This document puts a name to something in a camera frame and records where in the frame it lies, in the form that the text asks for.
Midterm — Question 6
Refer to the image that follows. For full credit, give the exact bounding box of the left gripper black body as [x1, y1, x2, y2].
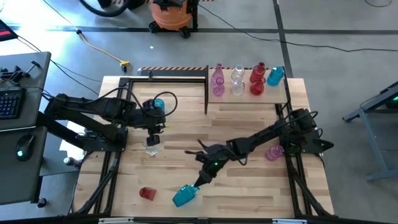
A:
[130, 99, 167, 135]

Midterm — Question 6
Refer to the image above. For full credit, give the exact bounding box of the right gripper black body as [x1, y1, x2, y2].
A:
[195, 144, 237, 180]

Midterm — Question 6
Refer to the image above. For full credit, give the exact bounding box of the clear faceted glass vase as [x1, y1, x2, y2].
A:
[142, 141, 159, 157]

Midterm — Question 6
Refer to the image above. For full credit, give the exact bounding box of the blue square cut-glass vase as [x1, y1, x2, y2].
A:
[172, 184, 200, 208]

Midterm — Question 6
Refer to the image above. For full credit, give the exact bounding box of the pink diamond-pattern carafe vase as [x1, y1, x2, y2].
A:
[211, 77, 226, 96]

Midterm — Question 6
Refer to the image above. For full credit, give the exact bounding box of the clear squat ribbed vase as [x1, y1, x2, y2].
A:
[230, 78, 246, 96]

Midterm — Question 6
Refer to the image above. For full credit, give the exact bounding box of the pink ribbed carafe vase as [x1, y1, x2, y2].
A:
[211, 62, 225, 82]

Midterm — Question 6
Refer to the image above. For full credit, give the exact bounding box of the red bulbous glass vase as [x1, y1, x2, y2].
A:
[249, 77, 267, 96]

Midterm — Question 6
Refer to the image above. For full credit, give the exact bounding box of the clear round glass vase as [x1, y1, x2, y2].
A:
[231, 64, 246, 82]

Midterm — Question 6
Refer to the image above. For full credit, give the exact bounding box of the red ribbed bottle vase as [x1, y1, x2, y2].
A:
[249, 62, 267, 82]

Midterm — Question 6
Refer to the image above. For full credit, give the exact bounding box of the blue diamond-cut bottle vase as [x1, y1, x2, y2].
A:
[266, 65, 285, 87]

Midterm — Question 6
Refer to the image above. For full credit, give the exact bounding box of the blue small round vase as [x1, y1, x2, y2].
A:
[152, 98, 165, 112]

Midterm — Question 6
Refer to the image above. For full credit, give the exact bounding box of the red square glass vase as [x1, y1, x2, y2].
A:
[139, 186, 157, 202]

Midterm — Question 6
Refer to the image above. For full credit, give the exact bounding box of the black plate hazard-striped edge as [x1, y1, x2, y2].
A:
[137, 66, 208, 78]

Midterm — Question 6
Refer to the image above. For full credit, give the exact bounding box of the pink ribbed bottle vase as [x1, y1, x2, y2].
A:
[265, 144, 285, 162]

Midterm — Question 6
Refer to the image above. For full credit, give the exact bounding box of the white paper sheet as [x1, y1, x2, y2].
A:
[58, 119, 90, 161]

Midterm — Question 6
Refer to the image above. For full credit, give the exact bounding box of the small bottle white cap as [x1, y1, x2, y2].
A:
[63, 157, 82, 169]

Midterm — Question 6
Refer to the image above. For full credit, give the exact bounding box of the orange shop vacuum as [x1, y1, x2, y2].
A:
[148, 0, 200, 39]

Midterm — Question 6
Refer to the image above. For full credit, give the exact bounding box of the grey desk top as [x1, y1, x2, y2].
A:
[0, 126, 48, 206]
[0, 51, 52, 131]

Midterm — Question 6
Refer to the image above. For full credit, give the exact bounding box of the black computer mouse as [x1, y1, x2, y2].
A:
[14, 133, 36, 162]

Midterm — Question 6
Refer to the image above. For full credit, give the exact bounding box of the black keyboard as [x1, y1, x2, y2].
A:
[0, 87, 27, 121]

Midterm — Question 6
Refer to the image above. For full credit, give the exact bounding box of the black desk clamp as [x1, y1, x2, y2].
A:
[0, 60, 41, 85]

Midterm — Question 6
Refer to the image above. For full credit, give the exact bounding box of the blue-grey metal table stand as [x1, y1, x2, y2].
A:
[341, 81, 398, 183]

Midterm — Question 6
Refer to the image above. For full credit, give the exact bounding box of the dark screen red stripe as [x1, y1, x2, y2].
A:
[0, 19, 19, 43]

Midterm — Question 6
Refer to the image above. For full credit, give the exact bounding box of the green-lit black device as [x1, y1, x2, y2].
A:
[384, 93, 398, 110]

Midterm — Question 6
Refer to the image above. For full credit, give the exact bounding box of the yellow extension cable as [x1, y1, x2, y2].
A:
[42, 0, 131, 68]

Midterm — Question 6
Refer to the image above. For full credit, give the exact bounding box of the silver aluminium bracket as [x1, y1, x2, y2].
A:
[272, 218, 308, 224]
[98, 217, 134, 224]

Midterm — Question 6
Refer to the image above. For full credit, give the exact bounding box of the wooden shelf black metal frame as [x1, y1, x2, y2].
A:
[203, 64, 293, 116]

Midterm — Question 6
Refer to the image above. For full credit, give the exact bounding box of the black vacuum power cord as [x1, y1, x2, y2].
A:
[197, 3, 398, 53]

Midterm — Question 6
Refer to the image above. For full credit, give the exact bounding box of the thin black floor cable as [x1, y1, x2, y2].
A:
[364, 0, 393, 7]

